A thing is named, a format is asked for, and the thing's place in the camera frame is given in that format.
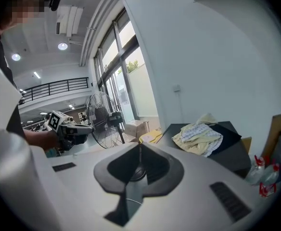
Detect clear plastic bottles red caps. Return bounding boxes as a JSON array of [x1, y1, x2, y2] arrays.
[[259, 162, 281, 197]]

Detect black table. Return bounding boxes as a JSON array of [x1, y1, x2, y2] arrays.
[[154, 121, 252, 179]]

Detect black cloth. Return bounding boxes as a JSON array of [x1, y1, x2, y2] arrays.
[[209, 123, 242, 157]]

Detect brown cardboard box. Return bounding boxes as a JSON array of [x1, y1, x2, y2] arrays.
[[260, 111, 281, 158]]

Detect small cardboard piece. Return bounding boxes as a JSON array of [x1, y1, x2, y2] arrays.
[[240, 136, 252, 154]]

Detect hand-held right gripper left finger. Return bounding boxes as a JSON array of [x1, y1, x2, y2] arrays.
[[29, 142, 141, 231]]

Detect white ceiling air conditioner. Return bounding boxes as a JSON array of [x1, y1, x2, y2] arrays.
[[55, 5, 85, 38]]

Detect person's left hand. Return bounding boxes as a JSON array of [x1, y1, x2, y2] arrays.
[[44, 130, 61, 150]]

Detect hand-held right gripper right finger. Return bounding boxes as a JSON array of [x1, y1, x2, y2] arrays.
[[130, 142, 264, 231]]

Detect printed cardboard box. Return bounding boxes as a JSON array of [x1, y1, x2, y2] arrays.
[[125, 119, 151, 139]]

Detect person's head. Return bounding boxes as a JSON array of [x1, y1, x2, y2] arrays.
[[0, 0, 57, 31]]

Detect dark framed glass window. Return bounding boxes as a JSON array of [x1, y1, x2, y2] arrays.
[[93, 7, 160, 129]]

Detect person's left forearm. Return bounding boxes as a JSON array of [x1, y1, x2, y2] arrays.
[[24, 128, 47, 151]]

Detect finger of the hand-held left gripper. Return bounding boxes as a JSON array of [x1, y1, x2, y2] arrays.
[[67, 125, 95, 136]]

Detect black standing fan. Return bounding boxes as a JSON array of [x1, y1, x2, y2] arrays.
[[86, 91, 127, 150]]

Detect clear jug red handle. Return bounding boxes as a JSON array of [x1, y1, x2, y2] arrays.
[[246, 155, 266, 185]]

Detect checked cloth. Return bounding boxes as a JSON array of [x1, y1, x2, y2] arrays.
[[180, 123, 224, 158]]

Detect pile of crumpled cloths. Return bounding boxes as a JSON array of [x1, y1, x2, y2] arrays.
[[172, 113, 224, 156]]

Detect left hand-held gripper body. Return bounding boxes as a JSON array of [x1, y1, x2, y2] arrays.
[[48, 110, 86, 151]]

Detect black metal railing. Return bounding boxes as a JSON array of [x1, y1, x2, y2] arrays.
[[20, 77, 89, 103]]

